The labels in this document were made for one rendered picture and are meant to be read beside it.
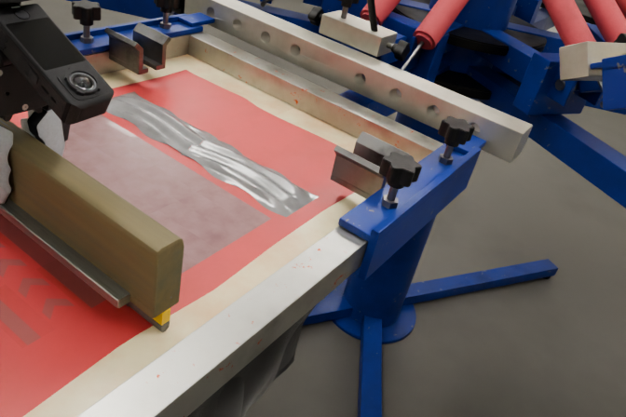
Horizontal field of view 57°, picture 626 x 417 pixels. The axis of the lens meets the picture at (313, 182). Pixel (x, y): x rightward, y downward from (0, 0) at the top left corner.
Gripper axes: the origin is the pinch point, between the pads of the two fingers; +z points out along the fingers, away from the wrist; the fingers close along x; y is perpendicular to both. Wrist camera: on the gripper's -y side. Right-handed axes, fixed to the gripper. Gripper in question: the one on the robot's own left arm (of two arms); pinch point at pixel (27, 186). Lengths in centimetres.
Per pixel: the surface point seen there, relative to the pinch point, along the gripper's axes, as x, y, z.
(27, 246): 2.1, -2.6, 4.9
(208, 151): -24.8, -1.0, 3.8
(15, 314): 7.7, -9.7, 5.2
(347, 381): -87, -6, 100
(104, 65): -29.7, 26.8, 2.2
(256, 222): -18.6, -14.9, 5.1
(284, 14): -94, 39, 5
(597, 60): -65, -37, -14
